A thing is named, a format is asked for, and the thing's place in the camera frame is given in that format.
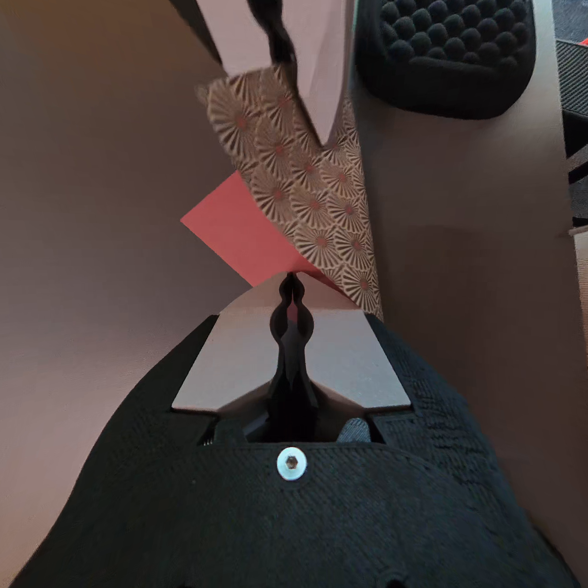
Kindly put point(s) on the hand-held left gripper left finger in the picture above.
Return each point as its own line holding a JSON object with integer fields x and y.
{"x": 230, "y": 358}

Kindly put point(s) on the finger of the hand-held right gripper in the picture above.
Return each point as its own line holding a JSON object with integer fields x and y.
{"x": 234, "y": 32}
{"x": 322, "y": 55}

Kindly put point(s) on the black mesh chair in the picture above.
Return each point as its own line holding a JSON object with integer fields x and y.
{"x": 574, "y": 129}

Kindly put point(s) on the black textured armrest pad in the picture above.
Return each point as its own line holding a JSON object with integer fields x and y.
{"x": 450, "y": 55}

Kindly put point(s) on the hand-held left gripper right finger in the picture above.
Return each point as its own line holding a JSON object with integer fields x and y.
{"x": 354, "y": 358}

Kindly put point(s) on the brown fan pattern origami paper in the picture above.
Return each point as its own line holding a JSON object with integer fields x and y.
{"x": 312, "y": 202}

